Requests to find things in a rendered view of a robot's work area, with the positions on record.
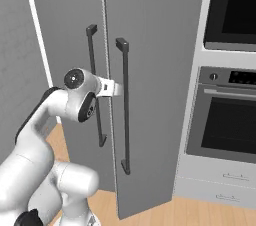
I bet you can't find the grey fridge door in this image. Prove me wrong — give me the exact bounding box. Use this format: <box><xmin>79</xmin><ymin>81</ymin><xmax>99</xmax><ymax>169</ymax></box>
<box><xmin>101</xmin><ymin>0</ymin><xmax>208</xmax><ymax>221</ymax></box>
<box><xmin>27</xmin><ymin>0</ymin><xmax>116</xmax><ymax>194</ymax></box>

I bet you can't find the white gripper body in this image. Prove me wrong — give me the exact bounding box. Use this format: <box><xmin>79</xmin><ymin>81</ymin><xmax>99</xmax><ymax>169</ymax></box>
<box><xmin>108</xmin><ymin>81</ymin><xmax>125</xmax><ymax>98</ymax></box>

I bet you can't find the white drawer front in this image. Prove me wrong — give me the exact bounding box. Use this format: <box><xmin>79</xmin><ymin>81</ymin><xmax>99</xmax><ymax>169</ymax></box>
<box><xmin>172</xmin><ymin>175</ymin><xmax>256</xmax><ymax>210</ymax></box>
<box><xmin>175</xmin><ymin>153</ymin><xmax>256</xmax><ymax>190</ymax></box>

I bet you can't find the steel oven door handle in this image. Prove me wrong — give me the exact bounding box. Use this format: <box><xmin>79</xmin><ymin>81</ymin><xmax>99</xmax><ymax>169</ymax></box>
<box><xmin>203</xmin><ymin>87</ymin><xmax>256</xmax><ymax>102</ymax></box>

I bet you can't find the black microwave oven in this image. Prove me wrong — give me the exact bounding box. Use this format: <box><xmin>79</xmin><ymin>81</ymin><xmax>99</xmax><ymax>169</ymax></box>
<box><xmin>203</xmin><ymin>0</ymin><xmax>256</xmax><ymax>53</ymax></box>

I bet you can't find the grey drawer handle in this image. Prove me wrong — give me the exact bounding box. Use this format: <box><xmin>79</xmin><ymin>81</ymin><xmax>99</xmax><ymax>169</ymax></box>
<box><xmin>222</xmin><ymin>171</ymin><xmax>250</xmax><ymax>182</ymax></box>

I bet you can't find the steel oven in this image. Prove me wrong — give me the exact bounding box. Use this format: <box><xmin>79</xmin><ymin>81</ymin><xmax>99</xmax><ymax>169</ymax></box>
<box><xmin>185</xmin><ymin>65</ymin><xmax>256</xmax><ymax>165</ymax></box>

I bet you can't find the dark grey fridge door handle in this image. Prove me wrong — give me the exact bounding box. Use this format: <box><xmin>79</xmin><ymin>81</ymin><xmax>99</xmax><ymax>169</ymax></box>
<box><xmin>115</xmin><ymin>37</ymin><xmax>132</xmax><ymax>176</ymax></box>
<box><xmin>85</xmin><ymin>24</ymin><xmax>108</xmax><ymax>148</ymax></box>

